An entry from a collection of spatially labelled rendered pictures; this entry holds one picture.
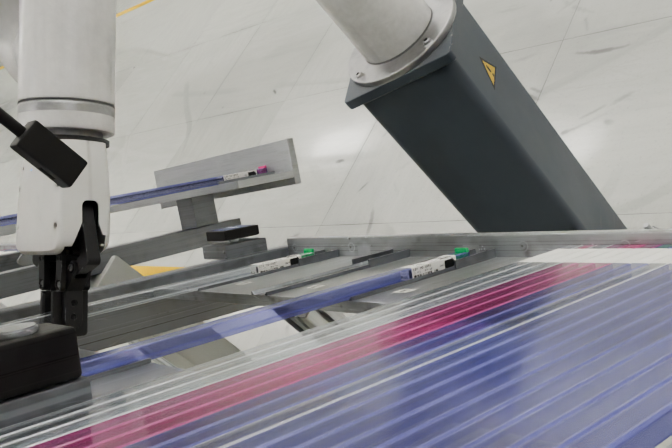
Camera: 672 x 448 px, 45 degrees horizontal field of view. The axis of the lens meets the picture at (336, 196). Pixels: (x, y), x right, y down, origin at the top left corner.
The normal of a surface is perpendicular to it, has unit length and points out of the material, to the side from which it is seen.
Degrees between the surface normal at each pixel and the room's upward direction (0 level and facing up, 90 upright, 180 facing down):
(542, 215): 90
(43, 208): 35
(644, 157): 0
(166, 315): 90
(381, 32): 90
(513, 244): 45
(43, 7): 50
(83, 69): 87
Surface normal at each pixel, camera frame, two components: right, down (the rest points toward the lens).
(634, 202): -0.61, -0.61
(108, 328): 0.67, -0.05
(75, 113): 0.47, -0.06
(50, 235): -0.71, -0.06
